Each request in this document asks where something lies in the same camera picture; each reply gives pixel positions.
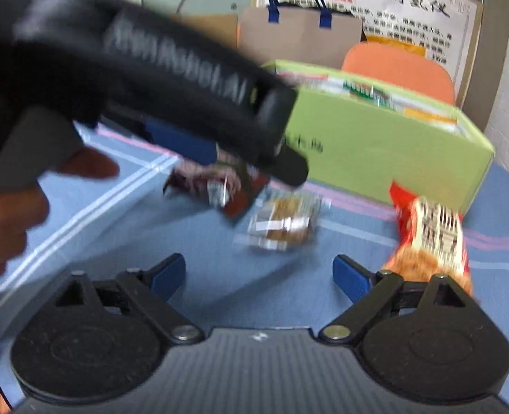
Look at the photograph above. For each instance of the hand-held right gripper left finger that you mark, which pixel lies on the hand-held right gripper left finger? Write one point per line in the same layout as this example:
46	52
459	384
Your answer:
170	274

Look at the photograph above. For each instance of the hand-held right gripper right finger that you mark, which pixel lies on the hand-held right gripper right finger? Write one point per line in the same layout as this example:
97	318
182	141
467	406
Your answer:
351	278

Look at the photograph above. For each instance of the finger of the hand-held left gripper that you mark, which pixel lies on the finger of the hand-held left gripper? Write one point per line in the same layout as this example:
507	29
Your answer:
181	142
291	166

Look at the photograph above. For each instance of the dark red snack packet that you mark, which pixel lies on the dark red snack packet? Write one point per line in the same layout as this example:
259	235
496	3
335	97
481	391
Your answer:
232	194

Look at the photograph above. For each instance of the green cardboard box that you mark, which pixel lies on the green cardboard box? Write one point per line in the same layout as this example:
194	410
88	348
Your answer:
366	155

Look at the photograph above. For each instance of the red orange snack packet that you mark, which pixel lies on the red orange snack packet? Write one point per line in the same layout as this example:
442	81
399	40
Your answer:
431	241

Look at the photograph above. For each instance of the person's left hand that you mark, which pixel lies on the person's left hand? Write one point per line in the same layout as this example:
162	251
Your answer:
8	224

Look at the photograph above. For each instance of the clear cookie packet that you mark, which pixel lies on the clear cookie packet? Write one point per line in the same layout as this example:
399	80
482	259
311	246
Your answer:
284	220

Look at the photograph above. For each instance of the blue tablecloth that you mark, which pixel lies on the blue tablecloth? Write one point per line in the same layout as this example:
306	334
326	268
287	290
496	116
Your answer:
237	280

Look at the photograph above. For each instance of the brown cardboard box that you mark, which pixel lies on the brown cardboard box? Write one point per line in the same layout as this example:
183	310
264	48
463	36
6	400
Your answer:
207	30

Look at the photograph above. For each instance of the row of assorted packets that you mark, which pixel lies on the row of assorted packets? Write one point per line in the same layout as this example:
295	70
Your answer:
392	99

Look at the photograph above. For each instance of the orange chair back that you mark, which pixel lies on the orange chair back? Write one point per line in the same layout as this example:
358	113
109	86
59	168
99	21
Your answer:
401	69

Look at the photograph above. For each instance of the yellow plastic bag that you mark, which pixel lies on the yellow plastic bag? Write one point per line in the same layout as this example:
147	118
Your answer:
394	45

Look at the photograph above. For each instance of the white wall poster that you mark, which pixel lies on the white wall poster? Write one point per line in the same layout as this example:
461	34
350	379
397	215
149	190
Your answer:
409	13

